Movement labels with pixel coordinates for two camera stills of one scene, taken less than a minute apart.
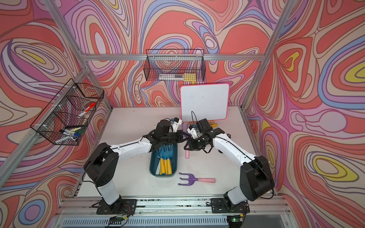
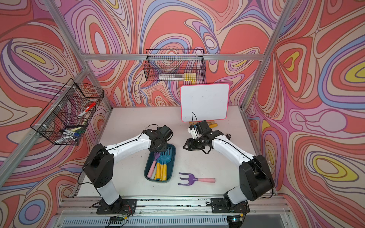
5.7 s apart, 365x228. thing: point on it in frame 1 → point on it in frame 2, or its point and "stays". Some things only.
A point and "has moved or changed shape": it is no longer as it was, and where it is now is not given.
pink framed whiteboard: [208, 101] stays
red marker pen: [88, 109] stays
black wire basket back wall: [175, 65] stays
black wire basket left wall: [64, 119] stays
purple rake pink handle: [192, 178] stays
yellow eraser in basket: [190, 77] stays
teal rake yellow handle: [166, 156] → [161, 163]
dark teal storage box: [155, 163] → [149, 160]
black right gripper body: [197, 143] stays
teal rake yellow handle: [169, 153] has moved or changed shape
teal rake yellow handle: [162, 153] → [158, 170]
